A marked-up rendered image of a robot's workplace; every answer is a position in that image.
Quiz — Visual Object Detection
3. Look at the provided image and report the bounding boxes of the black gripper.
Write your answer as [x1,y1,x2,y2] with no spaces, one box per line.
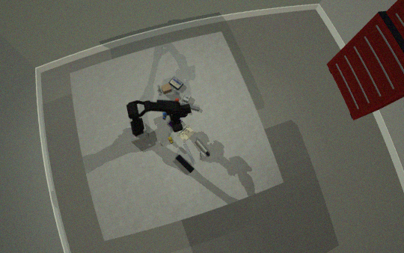
[169,115,183,132]

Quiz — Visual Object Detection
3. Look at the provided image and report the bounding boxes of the tan cardboard box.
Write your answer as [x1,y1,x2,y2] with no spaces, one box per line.
[161,83,172,94]

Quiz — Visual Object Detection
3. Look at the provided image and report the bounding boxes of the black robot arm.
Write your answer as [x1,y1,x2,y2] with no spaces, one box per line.
[126,100,192,137]

